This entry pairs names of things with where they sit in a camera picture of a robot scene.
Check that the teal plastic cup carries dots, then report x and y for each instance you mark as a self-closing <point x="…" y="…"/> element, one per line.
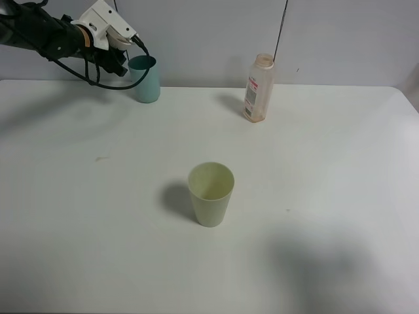
<point x="148" y="90"/>

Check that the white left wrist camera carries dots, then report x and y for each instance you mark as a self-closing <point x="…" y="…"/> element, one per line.
<point x="98" y="18"/>

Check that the glass cup with blue sleeve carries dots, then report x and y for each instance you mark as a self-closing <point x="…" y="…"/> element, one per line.
<point x="117" y="41"/>

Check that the clear plastic drink bottle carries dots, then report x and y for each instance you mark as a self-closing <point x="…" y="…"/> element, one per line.
<point x="259" y="88"/>

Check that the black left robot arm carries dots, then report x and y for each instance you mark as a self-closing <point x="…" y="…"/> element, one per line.
<point x="29" y="26"/>

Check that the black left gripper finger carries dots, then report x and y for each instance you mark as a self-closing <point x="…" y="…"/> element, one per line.
<point x="112" y="60"/>

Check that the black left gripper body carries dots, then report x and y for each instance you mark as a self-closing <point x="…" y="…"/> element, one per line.
<point x="62" y="39"/>

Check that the light green plastic cup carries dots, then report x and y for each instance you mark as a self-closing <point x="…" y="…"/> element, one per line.
<point x="210" y="185"/>

